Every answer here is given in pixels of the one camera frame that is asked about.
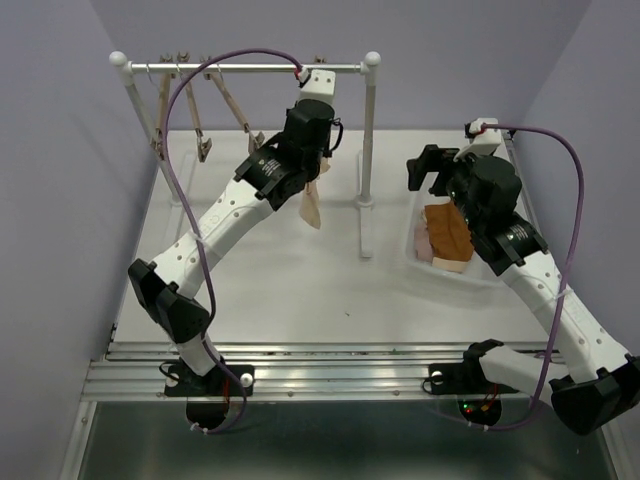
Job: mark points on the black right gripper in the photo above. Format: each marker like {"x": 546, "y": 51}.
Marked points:
{"x": 435, "y": 159}

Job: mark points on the orange underwear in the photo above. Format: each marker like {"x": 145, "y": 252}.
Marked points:
{"x": 448, "y": 233}

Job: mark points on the pink underwear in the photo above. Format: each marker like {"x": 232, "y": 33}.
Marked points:
{"x": 421, "y": 241}

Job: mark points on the cream underwear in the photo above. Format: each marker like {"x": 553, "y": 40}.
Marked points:
{"x": 309, "y": 210}

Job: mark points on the beige hanger with orange underwear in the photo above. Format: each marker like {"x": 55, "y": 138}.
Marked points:
{"x": 254, "y": 140}

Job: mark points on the beige clip hanger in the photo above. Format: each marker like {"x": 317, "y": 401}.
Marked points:
{"x": 203, "y": 144}
{"x": 163, "y": 90}

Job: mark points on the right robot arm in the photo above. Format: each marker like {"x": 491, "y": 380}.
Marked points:
{"x": 597, "y": 379}

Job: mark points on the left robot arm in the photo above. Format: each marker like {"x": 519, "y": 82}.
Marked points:
{"x": 176, "y": 289}

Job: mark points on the empty beige clip hanger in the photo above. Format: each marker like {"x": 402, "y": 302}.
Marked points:
{"x": 163, "y": 90}

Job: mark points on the white plastic basket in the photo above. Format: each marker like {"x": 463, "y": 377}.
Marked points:
{"x": 464, "y": 217}

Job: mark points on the white metal clothes rack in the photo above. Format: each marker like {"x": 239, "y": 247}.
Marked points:
{"x": 368, "y": 68}

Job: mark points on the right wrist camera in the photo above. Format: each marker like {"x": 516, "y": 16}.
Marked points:
{"x": 482, "y": 139}

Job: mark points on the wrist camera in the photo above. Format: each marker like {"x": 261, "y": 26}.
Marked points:
{"x": 317, "y": 84}
{"x": 482, "y": 139}

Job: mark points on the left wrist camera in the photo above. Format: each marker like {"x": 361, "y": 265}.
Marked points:
{"x": 317, "y": 84}

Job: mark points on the aluminium mounting rail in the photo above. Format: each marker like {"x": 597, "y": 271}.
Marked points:
{"x": 318, "y": 321}

